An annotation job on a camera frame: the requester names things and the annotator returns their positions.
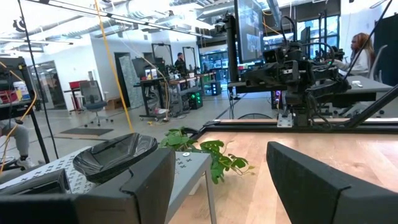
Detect wooden top standing desk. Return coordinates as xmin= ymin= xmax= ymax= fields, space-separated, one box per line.
xmin=132 ymin=70 xmax=218 ymax=121

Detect red cabinet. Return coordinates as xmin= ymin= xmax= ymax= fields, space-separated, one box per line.
xmin=68 ymin=80 xmax=90 ymax=91

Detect dark floor mat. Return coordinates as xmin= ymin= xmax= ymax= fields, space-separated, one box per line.
xmin=58 ymin=127 xmax=115 ymax=137

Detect dark partition panel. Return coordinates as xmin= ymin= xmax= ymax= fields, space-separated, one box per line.
xmin=373 ymin=14 xmax=398 ymax=88

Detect large black monitor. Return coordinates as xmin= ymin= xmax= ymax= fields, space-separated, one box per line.
xmin=233 ymin=0 xmax=266 ymax=65

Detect yellow hanging cable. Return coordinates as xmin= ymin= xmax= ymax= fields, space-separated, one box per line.
xmin=93 ymin=0 xmax=135 ymax=134

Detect grey patterned panel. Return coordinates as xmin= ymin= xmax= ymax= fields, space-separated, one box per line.
xmin=118 ymin=55 xmax=138 ymax=110

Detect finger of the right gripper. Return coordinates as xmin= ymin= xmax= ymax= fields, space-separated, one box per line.
xmin=241 ymin=62 xmax=280 ymax=85

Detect green potted plant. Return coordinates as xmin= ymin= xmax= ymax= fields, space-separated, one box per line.
xmin=159 ymin=126 xmax=255 ymax=185

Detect computer tower green lights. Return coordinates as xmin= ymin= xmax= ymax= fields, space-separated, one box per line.
xmin=187 ymin=90 xmax=205 ymax=111

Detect brown cardboard box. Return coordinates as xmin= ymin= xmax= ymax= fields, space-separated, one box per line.
xmin=104 ymin=96 xmax=124 ymax=111

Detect silver frame bracket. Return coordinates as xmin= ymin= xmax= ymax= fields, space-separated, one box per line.
xmin=276 ymin=112 xmax=294 ymax=129

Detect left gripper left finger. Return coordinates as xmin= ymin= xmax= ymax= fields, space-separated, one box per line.
xmin=0 ymin=147 xmax=177 ymax=224

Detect grey perforated metal shelf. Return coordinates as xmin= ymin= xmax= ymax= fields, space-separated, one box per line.
xmin=0 ymin=146 xmax=218 ymax=224

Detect grey desk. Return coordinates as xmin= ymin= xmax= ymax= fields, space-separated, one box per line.
xmin=313 ymin=75 xmax=395 ymax=105

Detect black glossy wavy plate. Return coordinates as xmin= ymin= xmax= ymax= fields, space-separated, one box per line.
xmin=81 ymin=164 xmax=153 ymax=185

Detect black computer tower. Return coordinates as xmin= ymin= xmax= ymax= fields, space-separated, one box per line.
xmin=210 ymin=81 xmax=223 ymax=96

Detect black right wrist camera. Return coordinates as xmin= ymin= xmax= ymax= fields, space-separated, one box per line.
xmin=263 ymin=49 xmax=281 ymax=63

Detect white plastic container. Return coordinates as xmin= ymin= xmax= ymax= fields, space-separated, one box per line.
xmin=12 ymin=80 xmax=31 ymax=101

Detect black wavy square plate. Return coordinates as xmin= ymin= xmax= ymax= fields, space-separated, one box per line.
xmin=74 ymin=155 xmax=158 ymax=182

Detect black hanging cable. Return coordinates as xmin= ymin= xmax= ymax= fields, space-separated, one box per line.
xmin=17 ymin=0 xmax=60 ymax=160

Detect black round wavy plate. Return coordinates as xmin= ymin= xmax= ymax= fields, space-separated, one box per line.
xmin=72 ymin=133 xmax=159 ymax=178

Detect black monitor stand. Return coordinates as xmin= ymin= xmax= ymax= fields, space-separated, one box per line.
xmin=224 ymin=14 xmax=240 ymax=94

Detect black storage rack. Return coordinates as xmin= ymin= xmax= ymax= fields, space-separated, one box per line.
xmin=0 ymin=55 xmax=52 ymax=165

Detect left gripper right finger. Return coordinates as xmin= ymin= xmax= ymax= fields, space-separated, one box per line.
xmin=266 ymin=141 xmax=398 ymax=224

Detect grey office chair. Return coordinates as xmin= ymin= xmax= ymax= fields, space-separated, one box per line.
xmin=368 ymin=44 xmax=389 ymax=83
xmin=75 ymin=80 xmax=115 ymax=128

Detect person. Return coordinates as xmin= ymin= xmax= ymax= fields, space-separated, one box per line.
xmin=0 ymin=119 xmax=35 ymax=170
xmin=332 ymin=32 xmax=376 ymax=75
xmin=173 ymin=52 xmax=190 ymax=77

